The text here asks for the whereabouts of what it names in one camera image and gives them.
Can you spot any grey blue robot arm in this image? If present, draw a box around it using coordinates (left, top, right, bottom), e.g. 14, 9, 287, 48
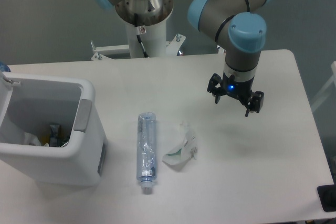
95, 0, 270, 113

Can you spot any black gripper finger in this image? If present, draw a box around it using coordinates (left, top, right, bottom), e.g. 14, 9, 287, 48
245, 91, 264, 117
207, 73, 223, 104

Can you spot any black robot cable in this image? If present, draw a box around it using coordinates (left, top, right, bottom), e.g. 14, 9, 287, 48
133, 13, 150, 58

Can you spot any blue object at left edge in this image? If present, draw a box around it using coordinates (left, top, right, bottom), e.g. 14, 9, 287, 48
0, 62, 11, 72

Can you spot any white trash can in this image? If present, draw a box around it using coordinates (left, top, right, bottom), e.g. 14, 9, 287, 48
1, 72, 107, 186

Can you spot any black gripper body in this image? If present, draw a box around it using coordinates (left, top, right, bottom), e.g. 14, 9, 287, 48
220, 73, 254, 103

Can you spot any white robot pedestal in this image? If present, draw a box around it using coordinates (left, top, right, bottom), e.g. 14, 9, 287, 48
91, 19, 186, 61

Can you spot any trash inside can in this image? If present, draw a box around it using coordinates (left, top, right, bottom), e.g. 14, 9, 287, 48
23, 124, 71, 148

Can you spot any white green wrapper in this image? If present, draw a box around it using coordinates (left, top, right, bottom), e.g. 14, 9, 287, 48
162, 122, 198, 170

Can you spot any clear plastic bottle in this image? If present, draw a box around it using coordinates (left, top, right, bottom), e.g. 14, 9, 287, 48
136, 112, 157, 195

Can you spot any white frame at right edge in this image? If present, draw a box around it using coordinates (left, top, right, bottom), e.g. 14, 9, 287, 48
310, 61, 335, 113

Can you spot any black device at table edge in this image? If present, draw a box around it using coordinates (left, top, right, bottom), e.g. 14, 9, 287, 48
317, 184, 335, 212

